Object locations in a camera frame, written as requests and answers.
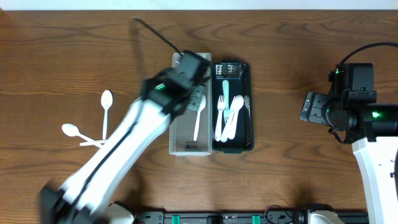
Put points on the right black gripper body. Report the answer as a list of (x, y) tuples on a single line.
[(316, 104)]

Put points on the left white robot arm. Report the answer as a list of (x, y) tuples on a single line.
[(84, 196)]

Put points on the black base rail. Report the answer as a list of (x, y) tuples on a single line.
[(318, 213)]

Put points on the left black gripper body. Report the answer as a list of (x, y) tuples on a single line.
[(196, 94)]

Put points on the white fork straight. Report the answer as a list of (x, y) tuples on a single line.
[(220, 108)]

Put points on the white fork angled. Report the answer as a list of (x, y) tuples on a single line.
[(226, 131)]

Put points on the clear plastic basket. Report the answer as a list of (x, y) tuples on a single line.
[(181, 141)]

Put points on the white wide spoon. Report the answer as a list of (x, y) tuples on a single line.
[(236, 105)]

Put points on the pale green fork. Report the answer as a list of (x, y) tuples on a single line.
[(226, 112)]

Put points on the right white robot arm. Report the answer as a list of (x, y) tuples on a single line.
[(354, 118)]

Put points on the white slim spoon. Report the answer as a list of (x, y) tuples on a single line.
[(197, 123), (73, 131), (106, 102)]

